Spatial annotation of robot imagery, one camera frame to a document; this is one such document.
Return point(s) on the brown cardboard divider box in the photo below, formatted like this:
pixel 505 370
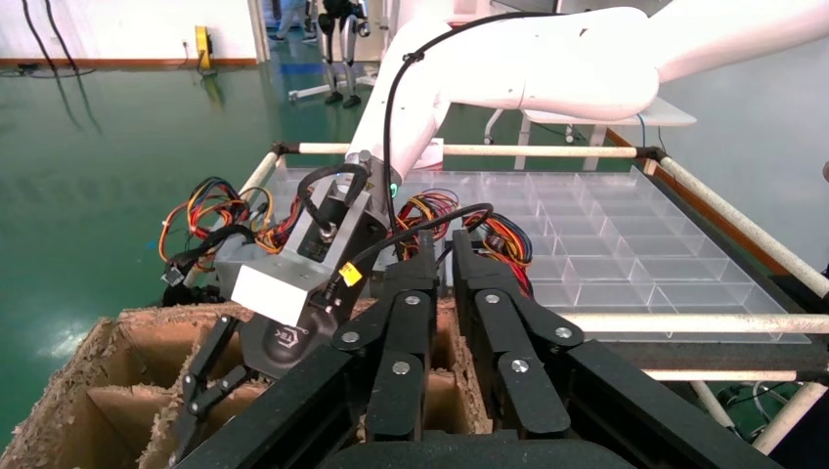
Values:
pixel 116 388

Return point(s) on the person in grey trousers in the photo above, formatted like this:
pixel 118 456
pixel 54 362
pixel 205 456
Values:
pixel 291 19

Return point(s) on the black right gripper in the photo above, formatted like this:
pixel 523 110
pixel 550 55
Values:
pixel 291 349

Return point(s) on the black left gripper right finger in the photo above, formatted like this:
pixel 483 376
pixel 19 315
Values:
pixel 518 362

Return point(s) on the clear plastic compartment tray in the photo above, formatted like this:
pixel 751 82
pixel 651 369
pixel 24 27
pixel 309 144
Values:
pixel 615 246

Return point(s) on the white table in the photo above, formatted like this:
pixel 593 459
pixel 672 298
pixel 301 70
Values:
pixel 660 116

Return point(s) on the black and silver legged robot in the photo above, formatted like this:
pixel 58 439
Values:
pixel 350 39

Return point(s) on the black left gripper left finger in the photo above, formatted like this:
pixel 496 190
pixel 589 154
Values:
pixel 401 324

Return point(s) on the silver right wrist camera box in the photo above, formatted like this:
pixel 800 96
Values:
pixel 269 294

